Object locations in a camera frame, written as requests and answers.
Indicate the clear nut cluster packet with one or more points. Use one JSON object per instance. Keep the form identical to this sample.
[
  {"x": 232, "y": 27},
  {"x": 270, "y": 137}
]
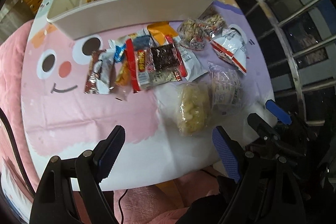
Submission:
[{"x": 192, "y": 36}]

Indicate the clear mixed grain packet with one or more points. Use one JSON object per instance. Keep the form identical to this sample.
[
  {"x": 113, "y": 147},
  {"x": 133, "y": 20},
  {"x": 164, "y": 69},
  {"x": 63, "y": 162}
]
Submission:
[{"x": 211, "y": 23}]

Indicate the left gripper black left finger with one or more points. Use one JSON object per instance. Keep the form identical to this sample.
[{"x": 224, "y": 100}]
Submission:
[{"x": 54, "y": 200}]

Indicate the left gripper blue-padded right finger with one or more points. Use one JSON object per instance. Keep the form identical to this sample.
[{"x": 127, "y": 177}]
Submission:
[{"x": 231, "y": 154}]

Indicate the orange and white snack packet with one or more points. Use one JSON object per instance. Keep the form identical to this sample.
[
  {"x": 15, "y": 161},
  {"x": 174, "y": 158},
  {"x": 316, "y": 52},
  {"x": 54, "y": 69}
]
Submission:
[{"x": 190, "y": 68}]

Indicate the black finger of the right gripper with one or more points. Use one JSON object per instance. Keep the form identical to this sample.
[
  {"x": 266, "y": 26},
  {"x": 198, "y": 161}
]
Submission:
[{"x": 263, "y": 129}]

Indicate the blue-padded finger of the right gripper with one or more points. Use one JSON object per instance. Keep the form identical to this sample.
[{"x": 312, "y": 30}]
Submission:
[{"x": 283, "y": 116}]

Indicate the red yellow label snack packet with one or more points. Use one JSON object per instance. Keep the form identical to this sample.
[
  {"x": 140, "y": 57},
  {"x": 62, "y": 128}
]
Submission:
[{"x": 139, "y": 62}]

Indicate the brown and white snack packet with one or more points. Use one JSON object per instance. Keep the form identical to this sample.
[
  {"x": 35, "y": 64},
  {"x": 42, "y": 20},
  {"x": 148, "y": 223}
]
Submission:
[{"x": 100, "y": 72}]

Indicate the metal window security bars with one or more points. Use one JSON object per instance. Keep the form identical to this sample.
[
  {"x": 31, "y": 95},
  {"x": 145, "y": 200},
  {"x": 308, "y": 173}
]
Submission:
[{"x": 297, "y": 38}]

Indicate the yellow puffed snack packet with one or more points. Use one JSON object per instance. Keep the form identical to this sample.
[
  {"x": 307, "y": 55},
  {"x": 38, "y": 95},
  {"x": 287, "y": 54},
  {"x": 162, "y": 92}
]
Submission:
[{"x": 194, "y": 108}]

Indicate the white red-striped snack bag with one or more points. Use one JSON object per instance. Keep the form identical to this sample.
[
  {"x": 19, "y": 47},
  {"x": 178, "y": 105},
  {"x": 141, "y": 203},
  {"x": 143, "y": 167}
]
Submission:
[{"x": 231, "y": 47}]

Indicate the cartoon printed table cover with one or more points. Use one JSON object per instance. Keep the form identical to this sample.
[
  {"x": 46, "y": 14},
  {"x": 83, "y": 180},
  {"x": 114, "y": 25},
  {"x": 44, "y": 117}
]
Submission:
[{"x": 60, "y": 119}]

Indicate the clear white printed packet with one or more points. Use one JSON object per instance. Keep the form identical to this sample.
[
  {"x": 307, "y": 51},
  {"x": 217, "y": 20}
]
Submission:
[{"x": 226, "y": 90}]

